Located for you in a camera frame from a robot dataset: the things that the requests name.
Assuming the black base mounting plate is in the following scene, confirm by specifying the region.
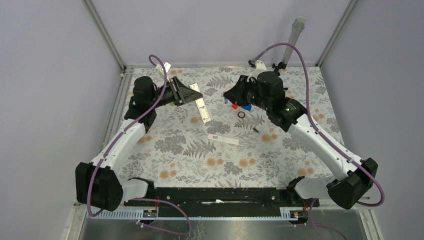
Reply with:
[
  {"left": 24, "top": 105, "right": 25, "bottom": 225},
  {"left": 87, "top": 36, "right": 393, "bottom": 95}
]
[{"left": 124, "top": 187, "right": 320, "bottom": 215}]

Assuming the white remote battery cover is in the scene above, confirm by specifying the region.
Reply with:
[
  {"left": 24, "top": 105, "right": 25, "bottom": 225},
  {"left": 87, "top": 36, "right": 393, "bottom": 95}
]
[{"left": 207, "top": 133, "right": 240, "bottom": 145}]

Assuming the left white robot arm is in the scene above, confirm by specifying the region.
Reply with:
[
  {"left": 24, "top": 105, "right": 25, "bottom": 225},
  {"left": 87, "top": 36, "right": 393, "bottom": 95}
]
[{"left": 75, "top": 76, "right": 203, "bottom": 212}]

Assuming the grey tube on tripod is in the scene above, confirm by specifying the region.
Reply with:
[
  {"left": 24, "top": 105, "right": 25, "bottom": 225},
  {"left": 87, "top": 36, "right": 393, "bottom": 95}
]
[{"left": 281, "top": 16, "right": 306, "bottom": 69}]

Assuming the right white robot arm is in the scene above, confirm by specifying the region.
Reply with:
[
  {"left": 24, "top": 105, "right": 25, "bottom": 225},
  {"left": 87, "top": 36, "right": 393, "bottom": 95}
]
[{"left": 223, "top": 71, "right": 378, "bottom": 210}]

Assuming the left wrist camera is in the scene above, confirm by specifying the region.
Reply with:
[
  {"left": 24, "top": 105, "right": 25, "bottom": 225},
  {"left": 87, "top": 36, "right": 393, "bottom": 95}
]
[{"left": 155, "top": 61, "right": 172, "bottom": 81}]

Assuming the black mini tripod stand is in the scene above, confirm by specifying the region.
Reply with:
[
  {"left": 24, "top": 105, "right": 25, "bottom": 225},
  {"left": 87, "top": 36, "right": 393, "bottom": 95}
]
[{"left": 271, "top": 62, "right": 288, "bottom": 92}]

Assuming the blue plastic cap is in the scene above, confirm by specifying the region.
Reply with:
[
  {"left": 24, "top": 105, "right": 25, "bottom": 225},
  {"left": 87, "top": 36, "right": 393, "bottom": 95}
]
[{"left": 241, "top": 104, "right": 252, "bottom": 112}]

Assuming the white remote control body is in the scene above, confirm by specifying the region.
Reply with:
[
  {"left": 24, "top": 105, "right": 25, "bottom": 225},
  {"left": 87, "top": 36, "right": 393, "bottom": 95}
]
[{"left": 189, "top": 83, "right": 211, "bottom": 124}]

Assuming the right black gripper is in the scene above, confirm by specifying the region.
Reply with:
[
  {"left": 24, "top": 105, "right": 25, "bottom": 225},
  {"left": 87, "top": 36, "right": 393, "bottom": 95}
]
[{"left": 223, "top": 75, "right": 271, "bottom": 111}]

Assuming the floral patterned table mat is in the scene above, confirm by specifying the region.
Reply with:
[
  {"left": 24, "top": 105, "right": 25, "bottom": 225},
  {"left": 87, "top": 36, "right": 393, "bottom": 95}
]
[{"left": 118, "top": 67, "right": 331, "bottom": 188}]

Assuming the slotted cable duct rail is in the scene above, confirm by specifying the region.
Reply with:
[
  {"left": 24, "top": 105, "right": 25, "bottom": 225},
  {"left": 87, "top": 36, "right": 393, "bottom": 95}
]
[{"left": 95, "top": 207, "right": 300, "bottom": 221}]

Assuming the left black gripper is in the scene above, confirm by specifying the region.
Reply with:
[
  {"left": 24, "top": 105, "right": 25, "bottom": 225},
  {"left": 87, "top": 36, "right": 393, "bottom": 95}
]
[{"left": 149, "top": 76, "right": 203, "bottom": 109}]

